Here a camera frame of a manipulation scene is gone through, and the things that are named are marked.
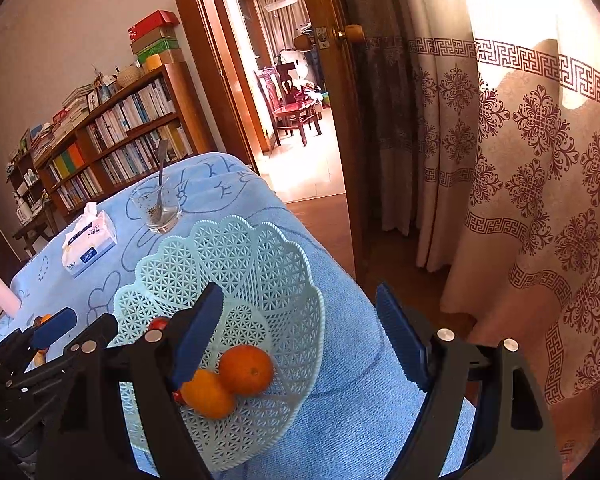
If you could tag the woven basket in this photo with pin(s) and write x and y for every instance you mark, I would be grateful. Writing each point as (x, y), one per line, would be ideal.
(128, 76)

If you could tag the small orange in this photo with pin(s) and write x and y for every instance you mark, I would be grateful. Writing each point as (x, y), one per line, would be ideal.
(246, 367)
(44, 319)

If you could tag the metal spoon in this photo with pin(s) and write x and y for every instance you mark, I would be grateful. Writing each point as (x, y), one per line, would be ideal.
(161, 170)

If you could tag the blue printed blanket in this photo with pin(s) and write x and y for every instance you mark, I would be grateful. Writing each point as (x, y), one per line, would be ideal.
(350, 385)

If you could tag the clear glass cup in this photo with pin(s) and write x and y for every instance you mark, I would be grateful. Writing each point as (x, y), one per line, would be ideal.
(155, 210)

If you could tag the small tan longan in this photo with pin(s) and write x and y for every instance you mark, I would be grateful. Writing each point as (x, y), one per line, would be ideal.
(40, 358)

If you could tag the red tomato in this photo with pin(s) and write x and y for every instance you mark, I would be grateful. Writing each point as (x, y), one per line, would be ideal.
(177, 397)
(156, 323)

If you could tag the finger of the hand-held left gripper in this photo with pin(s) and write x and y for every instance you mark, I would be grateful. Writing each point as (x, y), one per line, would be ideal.
(55, 327)
(100, 330)

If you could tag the stack of boxes on shelf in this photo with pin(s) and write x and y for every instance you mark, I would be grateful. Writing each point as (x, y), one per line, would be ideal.
(155, 45)

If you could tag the patterned cream curtain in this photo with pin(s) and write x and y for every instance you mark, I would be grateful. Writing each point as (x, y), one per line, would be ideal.
(520, 160)

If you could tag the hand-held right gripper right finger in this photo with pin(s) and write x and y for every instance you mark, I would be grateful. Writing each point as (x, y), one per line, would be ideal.
(400, 335)

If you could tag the large orange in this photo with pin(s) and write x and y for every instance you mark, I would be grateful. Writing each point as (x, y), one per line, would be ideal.
(207, 394)

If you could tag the red wooden chair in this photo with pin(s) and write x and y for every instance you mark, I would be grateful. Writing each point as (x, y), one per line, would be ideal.
(290, 105)

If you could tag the beige curtain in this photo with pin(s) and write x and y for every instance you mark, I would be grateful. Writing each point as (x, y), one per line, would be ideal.
(280, 25)

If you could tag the wooden bookshelf with books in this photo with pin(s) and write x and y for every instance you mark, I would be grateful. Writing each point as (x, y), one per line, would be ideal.
(120, 145)

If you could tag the teal plastic lattice basket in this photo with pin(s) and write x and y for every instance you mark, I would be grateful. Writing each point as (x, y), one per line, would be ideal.
(250, 280)

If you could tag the red box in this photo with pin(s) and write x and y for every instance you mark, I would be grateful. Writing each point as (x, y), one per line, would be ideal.
(152, 25)

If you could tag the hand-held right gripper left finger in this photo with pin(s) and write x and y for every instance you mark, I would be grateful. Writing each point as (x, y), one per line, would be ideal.
(197, 335)

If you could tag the white tissue pack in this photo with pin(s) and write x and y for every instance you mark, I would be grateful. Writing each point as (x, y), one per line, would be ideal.
(87, 245)

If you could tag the small wooden side shelf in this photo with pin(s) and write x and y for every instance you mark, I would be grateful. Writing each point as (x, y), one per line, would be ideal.
(27, 200)

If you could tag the brown wooden door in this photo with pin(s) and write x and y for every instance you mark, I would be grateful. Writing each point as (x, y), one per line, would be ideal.
(330, 135)

